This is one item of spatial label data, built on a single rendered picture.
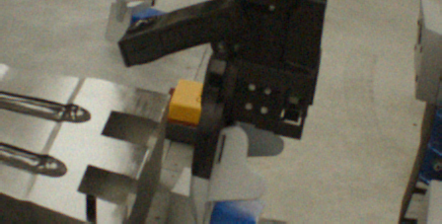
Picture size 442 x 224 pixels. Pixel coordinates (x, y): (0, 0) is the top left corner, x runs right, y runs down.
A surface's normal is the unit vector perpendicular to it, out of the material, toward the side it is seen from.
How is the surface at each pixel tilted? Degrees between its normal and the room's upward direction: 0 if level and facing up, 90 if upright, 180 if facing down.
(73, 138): 0
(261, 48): 90
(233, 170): 75
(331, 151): 0
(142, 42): 91
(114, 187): 90
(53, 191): 0
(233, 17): 91
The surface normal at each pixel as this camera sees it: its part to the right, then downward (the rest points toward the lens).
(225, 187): -0.17, 0.14
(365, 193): 0.16, -0.89
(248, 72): -0.22, 0.38
